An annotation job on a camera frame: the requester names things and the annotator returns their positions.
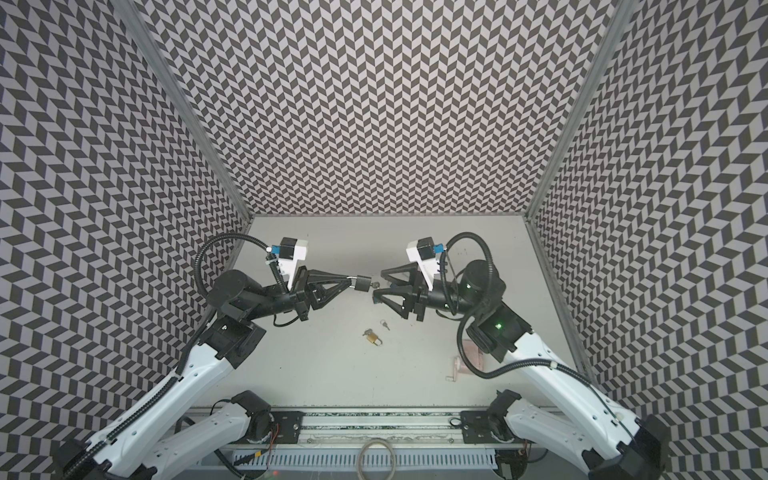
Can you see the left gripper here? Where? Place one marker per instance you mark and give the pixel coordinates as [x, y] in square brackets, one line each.
[309, 292]

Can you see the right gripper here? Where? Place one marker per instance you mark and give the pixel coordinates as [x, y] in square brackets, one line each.
[415, 297]

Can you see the small brass padlock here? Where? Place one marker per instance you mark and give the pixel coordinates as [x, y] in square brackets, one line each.
[372, 338]

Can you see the black padlock with keys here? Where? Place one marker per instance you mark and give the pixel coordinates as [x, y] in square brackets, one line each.
[364, 283]

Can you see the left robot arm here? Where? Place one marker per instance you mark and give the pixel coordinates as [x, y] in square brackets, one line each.
[138, 445]

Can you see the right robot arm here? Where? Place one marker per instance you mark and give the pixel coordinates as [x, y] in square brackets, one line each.
[592, 432]

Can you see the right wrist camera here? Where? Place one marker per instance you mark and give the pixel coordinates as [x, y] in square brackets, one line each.
[426, 254]

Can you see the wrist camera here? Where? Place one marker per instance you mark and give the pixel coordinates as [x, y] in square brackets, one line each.
[283, 260]
[426, 254]

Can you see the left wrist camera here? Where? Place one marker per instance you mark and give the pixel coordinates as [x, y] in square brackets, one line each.
[283, 260]

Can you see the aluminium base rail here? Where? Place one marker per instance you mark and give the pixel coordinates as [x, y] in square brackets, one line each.
[402, 427]

